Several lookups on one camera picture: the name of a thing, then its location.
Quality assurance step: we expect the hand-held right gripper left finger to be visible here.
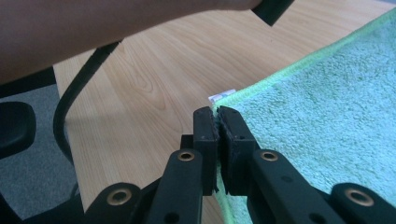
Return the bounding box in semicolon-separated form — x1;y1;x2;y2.
192;105;220;197

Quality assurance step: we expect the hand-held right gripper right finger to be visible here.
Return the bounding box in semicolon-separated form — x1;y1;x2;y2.
217;105;262;197

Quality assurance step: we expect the green towel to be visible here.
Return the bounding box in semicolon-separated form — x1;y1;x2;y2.
207;7;396;224

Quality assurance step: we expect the dark rounded object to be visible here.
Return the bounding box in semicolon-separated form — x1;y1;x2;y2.
0;101;37;161

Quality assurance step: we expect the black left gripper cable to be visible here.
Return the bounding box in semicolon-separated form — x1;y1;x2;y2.
52;40;123;166

